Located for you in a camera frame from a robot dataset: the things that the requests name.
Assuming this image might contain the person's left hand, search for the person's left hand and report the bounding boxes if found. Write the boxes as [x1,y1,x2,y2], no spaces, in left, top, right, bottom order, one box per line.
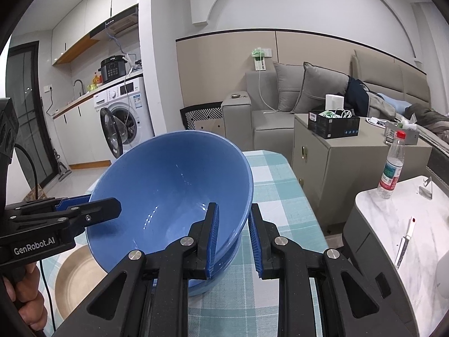
[0,263,48,332]

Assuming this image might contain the black box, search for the black box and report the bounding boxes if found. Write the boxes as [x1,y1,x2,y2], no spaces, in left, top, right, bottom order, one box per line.
[308,110,361,139]

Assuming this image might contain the beige side cabinet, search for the beige side cabinet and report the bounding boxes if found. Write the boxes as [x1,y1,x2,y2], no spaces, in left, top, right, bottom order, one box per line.
[292,110,433,232]

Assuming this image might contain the plastic water bottle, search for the plastic water bottle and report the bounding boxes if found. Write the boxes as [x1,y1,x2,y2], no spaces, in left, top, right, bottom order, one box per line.
[377,131,407,199]

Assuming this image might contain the blue bowl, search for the blue bowl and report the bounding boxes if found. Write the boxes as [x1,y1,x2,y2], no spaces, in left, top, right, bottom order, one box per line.
[85,131,254,274]
[187,235,242,297]

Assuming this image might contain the black socket cable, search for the black socket cable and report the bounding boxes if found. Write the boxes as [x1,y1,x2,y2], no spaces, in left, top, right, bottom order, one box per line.
[45,90,58,115]

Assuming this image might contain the beige round plate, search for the beige round plate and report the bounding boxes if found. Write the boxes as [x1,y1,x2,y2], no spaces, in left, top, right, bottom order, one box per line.
[54,242,109,320]

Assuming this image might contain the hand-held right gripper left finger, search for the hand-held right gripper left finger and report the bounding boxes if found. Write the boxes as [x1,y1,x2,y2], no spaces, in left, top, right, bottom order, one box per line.
[52,202,220,337]

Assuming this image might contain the kitchen knife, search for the kitchen knife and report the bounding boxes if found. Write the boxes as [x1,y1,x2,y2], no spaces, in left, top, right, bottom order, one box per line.
[395,218,416,269]

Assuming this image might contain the grey sofa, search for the grey sofa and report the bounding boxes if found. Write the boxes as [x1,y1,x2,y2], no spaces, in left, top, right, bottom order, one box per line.
[222,49,449,151]

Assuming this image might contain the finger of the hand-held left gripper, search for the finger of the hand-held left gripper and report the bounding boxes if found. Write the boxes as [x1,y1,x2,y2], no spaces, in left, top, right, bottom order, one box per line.
[56,197,92,210]
[5,197,123,234]

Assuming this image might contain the white washing machine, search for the white washing machine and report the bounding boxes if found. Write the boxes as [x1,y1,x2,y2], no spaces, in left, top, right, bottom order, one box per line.
[93,76,155,158]

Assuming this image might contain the white kitchen counter cabinets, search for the white kitchen counter cabinets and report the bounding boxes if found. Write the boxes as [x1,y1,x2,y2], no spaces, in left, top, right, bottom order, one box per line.
[52,93,113,169]

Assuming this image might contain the white box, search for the white box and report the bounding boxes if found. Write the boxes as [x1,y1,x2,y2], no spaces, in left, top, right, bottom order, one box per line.
[326,94,346,111]

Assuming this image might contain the white upper cabinets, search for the white upper cabinets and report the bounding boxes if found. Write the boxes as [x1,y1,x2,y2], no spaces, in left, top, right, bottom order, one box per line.
[52,0,141,65]

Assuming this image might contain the dark clothing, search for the dark clothing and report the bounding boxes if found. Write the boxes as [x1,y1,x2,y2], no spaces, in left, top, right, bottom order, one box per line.
[345,76,372,118]

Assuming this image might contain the white phone cable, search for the white phone cable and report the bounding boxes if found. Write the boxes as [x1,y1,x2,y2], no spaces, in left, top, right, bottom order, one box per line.
[258,70,278,113]

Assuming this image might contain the black pressure cooker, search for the black pressure cooker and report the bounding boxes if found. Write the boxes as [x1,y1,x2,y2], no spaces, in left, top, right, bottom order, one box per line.
[100,54,127,84]

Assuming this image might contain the marble top table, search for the marble top table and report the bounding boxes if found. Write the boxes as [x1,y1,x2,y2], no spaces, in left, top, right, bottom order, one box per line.
[342,176,449,337]

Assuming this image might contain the dark glass door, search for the dark glass door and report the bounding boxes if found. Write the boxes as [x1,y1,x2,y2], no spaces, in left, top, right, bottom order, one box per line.
[7,41,58,197]

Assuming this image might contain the grey sofa cushion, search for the grey sofa cushion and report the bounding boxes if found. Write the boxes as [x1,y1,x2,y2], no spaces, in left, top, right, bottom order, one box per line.
[291,62,351,115]
[273,61,306,113]

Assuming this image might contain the beige seat cushion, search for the beige seat cushion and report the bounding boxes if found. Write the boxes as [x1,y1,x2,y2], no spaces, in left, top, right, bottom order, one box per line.
[191,117,225,132]

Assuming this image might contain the range hood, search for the range hood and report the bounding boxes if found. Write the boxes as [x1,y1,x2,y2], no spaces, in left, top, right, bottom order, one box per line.
[89,5,139,39]

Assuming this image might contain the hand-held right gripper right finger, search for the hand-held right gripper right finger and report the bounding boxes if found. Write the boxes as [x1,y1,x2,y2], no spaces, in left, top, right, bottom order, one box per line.
[249,204,411,337]

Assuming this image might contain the grey clothing pile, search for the grey clothing pile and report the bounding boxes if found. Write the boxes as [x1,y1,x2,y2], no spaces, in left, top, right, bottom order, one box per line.
[403,103,449,137]

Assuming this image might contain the patterned black white cushion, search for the patterned black white cushion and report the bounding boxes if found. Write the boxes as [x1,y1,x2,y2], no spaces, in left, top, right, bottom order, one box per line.
[180,102,225,132]

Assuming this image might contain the tissue box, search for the tissue box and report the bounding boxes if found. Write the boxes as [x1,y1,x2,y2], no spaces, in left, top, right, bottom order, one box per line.
[386,119,420,146]

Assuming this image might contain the small metal stand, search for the small metal stand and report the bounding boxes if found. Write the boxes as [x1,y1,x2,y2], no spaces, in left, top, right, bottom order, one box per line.
[419,176,434,201]

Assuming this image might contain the teal checkered tablecloth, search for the teal checkered tablecloth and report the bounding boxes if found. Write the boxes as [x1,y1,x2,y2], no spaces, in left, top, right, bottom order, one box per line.
[35,150,330,337]

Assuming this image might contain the stick vacuum cleaner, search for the stick vacuum cleaner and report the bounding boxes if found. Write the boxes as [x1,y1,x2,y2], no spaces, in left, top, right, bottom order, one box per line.
[54,149,72,179]

